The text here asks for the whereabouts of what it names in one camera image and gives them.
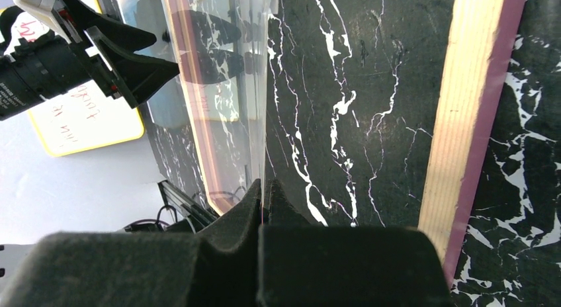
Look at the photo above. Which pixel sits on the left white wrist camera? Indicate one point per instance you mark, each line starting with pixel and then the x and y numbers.
pixel 45 11

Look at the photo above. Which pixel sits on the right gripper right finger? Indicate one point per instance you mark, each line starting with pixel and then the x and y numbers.
pixel 301 264

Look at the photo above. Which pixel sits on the yellow-framed whiteboard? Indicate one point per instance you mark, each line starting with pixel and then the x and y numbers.
pixel 80 120

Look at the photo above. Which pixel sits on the seascape photo on board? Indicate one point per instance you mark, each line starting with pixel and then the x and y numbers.
pixel 166 105

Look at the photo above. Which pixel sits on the clear acrylic sheet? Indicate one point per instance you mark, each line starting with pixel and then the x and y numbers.
pixel 221 49

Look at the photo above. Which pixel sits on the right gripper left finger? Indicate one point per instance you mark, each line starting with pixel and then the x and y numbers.
pixel 215 267

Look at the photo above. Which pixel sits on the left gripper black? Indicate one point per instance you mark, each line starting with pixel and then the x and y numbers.
pixel 38 71

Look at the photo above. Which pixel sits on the pink wooden picture frame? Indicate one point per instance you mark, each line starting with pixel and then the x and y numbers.
pixel 480 43

